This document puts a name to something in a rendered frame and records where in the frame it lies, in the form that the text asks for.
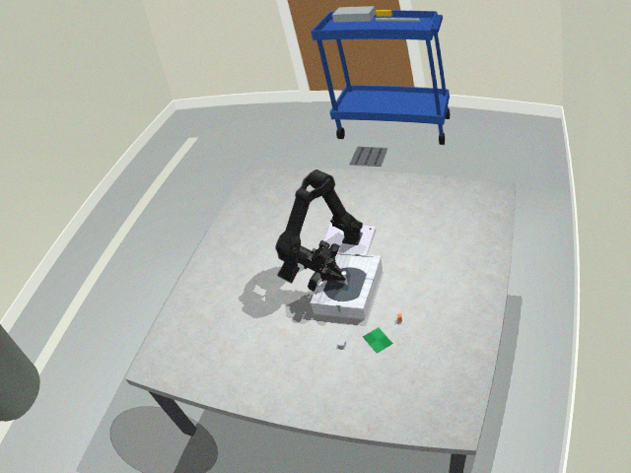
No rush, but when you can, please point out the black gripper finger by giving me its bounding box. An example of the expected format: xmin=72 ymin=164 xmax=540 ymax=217
xmin=329 ymin=257 xmax=343 ymax=277
xmin=322 ymin=267 xmax=346 ymax=282

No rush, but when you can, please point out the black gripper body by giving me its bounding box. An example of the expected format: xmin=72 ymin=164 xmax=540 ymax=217
xmin=302 ymin=243 xmax=340 ymax=291

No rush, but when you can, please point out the dark grey round disc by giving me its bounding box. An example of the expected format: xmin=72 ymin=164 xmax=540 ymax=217
xmin=324 ymin=267 xmax=367 ymax=302

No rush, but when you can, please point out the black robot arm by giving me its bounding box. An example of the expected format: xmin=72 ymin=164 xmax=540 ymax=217
xmin=275 ymin=169 xmax=363 ymax=284

